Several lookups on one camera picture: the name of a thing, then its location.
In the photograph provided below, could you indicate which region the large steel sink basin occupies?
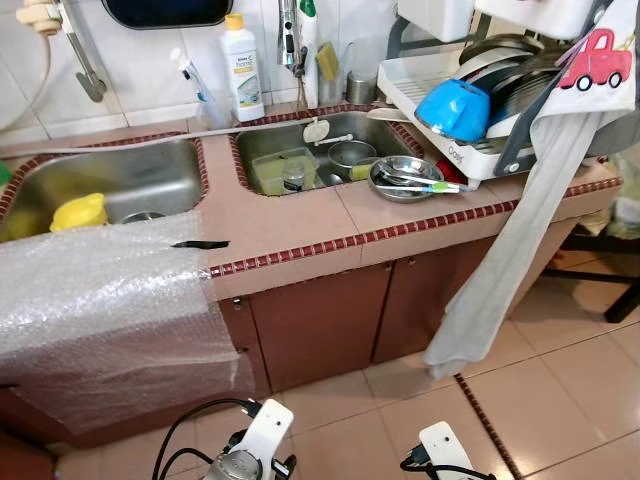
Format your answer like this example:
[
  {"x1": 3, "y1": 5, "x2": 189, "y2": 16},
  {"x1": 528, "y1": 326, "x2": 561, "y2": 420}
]
[{"x1": 0, "y1": 138, "x2": 206, "y2": 241}]

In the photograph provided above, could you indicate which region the wide white plastic box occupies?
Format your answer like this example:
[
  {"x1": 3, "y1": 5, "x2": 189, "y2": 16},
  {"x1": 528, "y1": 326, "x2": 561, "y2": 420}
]
[{"x1": 474, "y1": 0, "x2": 606, "y2": 41}]

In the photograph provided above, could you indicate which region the yellow green sponge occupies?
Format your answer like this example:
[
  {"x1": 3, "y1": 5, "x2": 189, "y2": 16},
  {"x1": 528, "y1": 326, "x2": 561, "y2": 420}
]
[{"x1": 316, "y1": 42, "x2": 343, "y2": 83}]

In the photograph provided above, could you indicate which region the cream wall tap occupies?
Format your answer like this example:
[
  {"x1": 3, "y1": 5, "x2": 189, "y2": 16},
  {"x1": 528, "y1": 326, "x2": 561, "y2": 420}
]
[{"x1": 15, "y1": 0, "x2": 109, "y2": 104}]

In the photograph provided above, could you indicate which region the small white spray bottle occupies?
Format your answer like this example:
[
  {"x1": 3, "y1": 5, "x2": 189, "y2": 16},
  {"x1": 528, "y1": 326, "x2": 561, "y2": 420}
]
[{"x1": 170, "y1": 47, "x2": 216, "y2": 131}]

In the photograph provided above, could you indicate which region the chrome kitchen faucet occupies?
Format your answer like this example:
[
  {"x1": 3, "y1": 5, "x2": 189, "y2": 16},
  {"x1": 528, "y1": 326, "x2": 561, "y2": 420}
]
[{"x1": 275, "y1": 0, "x2": 319, "y2": 111}]

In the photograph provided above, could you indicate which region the green handled utensil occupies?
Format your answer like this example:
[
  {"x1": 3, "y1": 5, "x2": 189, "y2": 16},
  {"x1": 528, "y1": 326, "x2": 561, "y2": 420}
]
[{"x1": 385, "y1": 178, "x2": 463, "y2": 194}]

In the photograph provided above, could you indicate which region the white dish rack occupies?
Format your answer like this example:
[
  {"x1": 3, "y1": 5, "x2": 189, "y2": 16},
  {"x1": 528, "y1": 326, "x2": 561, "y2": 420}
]
[{"x1": 378, "y1": 45, "x2": 561, "y2": 183}]

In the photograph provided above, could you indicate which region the small white plastic box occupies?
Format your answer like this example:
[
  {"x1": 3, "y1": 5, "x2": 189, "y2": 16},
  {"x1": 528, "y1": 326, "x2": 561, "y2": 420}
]
[{"x1": 396, "y1": 0, "x2": 477, "y2": 44}]

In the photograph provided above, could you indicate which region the clear bubble wrap sheet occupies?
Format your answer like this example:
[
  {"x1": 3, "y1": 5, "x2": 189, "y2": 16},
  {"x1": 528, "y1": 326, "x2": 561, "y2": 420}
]
[{"x1": 0, "y1": 210, "x2": 256, "y2": 431}]

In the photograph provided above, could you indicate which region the grey towel red truck print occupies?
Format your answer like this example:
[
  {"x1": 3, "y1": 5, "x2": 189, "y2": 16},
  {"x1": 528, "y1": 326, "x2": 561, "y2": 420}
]
[{"x1": 425, "y1": 0, "x2": 640, "y2": 379}]

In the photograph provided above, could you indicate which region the blue plastic bowl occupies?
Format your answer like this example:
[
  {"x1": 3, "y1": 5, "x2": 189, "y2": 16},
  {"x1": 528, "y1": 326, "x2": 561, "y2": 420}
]
[{"x1": 415, "y1": 78, "x2": 493, "y2": 143}]

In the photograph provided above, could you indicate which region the reddish brown cabinet door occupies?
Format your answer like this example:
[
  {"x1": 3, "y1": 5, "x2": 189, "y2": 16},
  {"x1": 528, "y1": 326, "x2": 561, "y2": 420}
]
[
  {"x1": 372, "y1": 235, "x2": 521, "y2": 366},
  {"x1": 248, "y1": 262, "x2": 393, "y2": 391},
  {"x1": 0, "y1": 295, "x2": 271, "y2": 449}
]

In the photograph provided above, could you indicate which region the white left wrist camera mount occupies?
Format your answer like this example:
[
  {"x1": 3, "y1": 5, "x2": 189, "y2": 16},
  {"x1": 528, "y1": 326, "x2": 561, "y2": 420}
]
[{"x1": 232, "y1": 398, "x2": 296, "y2": 471}]

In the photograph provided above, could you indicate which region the grey round cover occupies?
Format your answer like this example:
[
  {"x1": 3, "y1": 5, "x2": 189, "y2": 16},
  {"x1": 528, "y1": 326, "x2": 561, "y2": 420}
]
[{"x1": 590, "y1": 100, "x2": 640, "y2": 159}]

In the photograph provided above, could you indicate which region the black rounded wall panel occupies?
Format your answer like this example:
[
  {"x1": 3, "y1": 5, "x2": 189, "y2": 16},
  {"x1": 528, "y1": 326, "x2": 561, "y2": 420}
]
[{"x1": 100, "y1": 0, "x2": 236, "y2": 29}]

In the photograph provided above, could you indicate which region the small glass jar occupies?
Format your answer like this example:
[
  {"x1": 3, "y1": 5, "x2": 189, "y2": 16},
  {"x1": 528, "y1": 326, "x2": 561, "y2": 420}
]
[{"x1": 282, "y1": 160, "x2": 307, "y2": 193}]

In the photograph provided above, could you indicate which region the clear plastic bag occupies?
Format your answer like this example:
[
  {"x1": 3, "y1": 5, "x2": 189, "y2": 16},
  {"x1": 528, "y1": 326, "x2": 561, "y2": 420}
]
[{"x1": 612, "y1": 150, "x2": 640, "y2": 236}]

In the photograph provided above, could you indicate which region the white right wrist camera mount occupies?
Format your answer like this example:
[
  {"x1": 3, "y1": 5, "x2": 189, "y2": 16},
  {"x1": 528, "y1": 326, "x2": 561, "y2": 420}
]
[{"x1": 418, "y1": 420, "x2": 476, "y2": 480}]

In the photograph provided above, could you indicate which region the cluttered steel sink basin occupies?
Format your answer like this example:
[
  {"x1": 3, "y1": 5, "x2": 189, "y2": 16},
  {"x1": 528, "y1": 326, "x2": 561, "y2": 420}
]
[{"x1": 232, "y1": 112, "x2": 441, "y2": 198}]

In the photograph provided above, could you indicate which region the small steel cup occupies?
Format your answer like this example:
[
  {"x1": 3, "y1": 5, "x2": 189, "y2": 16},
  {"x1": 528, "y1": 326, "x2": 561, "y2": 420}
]
[{"x1": 345, "y1": 70, "x2": 379, "y2": 106}]

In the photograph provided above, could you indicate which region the green plastic container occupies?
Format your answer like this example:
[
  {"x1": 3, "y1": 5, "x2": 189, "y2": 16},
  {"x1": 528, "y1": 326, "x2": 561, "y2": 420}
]
[{"x1": 250, "y1": 148, "x2": 321, "y2": 196}]

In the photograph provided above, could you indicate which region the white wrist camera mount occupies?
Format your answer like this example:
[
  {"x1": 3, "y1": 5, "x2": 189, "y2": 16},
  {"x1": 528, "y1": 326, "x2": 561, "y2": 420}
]
[
  {"x1": 232, "y1": 398, "x2": 296, "y2": 471},
  {"x1": 418, "y1": 420, "x2": 476, "y2": 480}
]

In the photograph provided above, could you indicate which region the white round sink strainer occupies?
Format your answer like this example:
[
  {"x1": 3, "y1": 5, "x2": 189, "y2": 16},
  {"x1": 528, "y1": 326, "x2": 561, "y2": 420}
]
[{"x1": 300, "y1": 118, "x2": 353, "y2": 146}]

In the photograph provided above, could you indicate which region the white detergent bottle yellow cap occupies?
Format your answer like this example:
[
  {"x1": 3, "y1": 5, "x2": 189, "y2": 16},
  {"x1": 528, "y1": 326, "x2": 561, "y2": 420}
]
[{"x1": 220, "y1": 12, "x2": 266, "y2": 123}]

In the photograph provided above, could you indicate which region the small steel pot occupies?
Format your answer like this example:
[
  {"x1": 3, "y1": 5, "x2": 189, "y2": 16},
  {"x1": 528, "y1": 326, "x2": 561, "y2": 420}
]
[{"x1": 325, "y1": 140, "x2": 379, "y2": 183}]

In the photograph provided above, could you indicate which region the black metal table frame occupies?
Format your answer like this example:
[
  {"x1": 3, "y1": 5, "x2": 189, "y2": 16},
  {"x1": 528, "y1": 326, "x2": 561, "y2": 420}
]
[{"x1": 545, "y1": 225, "x2": 640, "y2": 323}]

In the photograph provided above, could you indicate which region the shallow steel bowl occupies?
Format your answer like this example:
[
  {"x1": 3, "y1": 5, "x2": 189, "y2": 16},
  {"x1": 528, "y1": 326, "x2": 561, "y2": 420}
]
[{"x1": 368, "y1": 155, "x2": 446, "y2": 203}]

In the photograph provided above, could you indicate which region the dark dinner plate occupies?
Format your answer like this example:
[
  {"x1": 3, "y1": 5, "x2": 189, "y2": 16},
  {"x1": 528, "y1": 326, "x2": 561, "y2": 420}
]
[{"x1": 458, "y1": 35, "x2": 561, "y2": 126}]

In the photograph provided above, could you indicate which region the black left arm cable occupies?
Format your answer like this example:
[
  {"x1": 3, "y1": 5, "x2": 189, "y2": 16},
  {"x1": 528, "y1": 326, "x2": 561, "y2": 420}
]
[{"x1": 152, "y1": 398, "x2": 263, "y2": 480}]

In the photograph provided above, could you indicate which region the black tape strip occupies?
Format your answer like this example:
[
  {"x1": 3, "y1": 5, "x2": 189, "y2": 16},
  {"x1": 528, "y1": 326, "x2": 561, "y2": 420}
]
[{"x1": 170, "y1": 238, "x2": 231, "y2": 251}]

